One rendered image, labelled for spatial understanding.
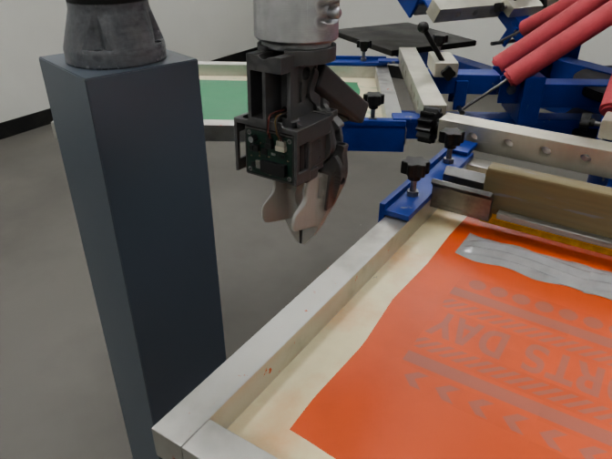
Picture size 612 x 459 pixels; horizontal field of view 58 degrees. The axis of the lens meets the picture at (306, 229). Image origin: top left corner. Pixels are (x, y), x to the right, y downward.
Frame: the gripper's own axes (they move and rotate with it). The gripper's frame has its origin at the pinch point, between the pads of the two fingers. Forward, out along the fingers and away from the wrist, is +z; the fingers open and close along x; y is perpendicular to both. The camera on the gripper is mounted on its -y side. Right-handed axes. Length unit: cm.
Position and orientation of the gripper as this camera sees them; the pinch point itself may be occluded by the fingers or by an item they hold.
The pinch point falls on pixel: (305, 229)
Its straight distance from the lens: 61.0
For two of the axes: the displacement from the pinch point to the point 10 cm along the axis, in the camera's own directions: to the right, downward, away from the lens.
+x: 8.4, 2.7, -4.7
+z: -0.2, 8.8, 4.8
